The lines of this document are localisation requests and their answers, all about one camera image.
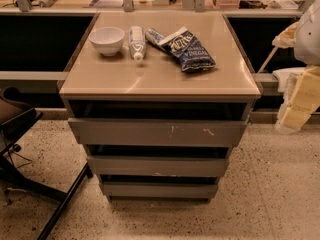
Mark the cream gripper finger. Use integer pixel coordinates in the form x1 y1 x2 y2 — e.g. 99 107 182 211
275 66 320 131
272 22 298 49

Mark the black office chair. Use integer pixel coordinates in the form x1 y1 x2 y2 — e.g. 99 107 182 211
0 87 88 240

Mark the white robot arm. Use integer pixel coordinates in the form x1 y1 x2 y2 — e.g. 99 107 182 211
272 0 320 134

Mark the grey middle drawer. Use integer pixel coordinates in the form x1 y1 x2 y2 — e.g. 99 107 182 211
87 156 228 177

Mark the grey bottom drawer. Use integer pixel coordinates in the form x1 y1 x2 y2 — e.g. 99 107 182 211
100 183 218 199

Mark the grey top drawer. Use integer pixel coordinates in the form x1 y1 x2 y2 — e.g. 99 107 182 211
68 118 246 147

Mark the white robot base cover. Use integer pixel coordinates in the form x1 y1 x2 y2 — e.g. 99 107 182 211
272 67 304 93

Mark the clear plastic water bottle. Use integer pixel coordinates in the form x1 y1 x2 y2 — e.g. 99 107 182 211
129 26 146 62

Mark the blue vinegar chips bag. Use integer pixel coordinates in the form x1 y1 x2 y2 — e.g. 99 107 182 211
145 27 216 73

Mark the grey drawer cabinet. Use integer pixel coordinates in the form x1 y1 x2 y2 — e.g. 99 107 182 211
60 11 261 186

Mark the grey drawer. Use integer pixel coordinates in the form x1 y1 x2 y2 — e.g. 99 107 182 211
68 118 246 147
87 156 228 177
100 183 218 199

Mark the black cable on floor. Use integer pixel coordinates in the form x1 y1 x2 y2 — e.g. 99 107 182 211
6 148 34 170

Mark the white bowl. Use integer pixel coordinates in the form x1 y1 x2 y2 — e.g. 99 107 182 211
88 27 125 56

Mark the white stick black handle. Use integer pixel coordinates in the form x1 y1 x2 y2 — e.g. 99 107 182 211
257 46 278 73

